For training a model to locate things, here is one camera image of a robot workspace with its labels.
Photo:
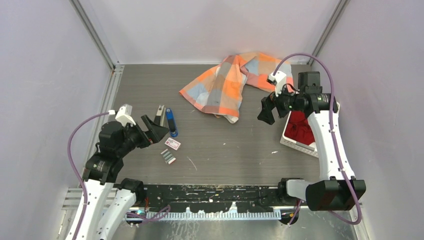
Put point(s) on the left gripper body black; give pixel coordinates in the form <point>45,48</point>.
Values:
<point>134,137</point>

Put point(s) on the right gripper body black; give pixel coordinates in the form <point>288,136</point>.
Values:
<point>285,103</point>

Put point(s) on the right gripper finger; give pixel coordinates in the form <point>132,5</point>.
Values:
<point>267,103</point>
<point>266,115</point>

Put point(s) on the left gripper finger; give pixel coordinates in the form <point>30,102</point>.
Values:
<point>148,122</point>
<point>157,132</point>

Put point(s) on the blue stapler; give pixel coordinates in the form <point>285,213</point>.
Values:
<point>171,122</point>

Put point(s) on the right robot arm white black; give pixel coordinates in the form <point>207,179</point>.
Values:
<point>338,189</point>

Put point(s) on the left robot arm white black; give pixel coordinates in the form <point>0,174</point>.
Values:
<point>117,138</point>

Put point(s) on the black beige stapler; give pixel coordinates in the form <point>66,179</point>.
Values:
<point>159,118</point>

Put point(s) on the staple box tray with staples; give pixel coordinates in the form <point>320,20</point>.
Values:
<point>168,156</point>

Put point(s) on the red white staple box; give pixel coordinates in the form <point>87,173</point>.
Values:
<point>172,143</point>

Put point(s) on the red cloth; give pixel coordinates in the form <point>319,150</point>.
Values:
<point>298,129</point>

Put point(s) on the orange checkered cloth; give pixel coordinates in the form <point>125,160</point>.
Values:
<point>218,90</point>

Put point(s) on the white plastic basket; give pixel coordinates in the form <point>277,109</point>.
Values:
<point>307,149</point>

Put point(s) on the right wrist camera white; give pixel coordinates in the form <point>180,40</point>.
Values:
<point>278,79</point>

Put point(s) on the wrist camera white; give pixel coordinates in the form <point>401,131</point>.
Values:
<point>123,116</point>
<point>278,79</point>

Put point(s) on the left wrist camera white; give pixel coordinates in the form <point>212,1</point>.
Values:
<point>123,116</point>

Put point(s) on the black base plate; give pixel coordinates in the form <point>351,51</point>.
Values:
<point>210,199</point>

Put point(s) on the aluminium slotted rail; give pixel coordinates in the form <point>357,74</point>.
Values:
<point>219,216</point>

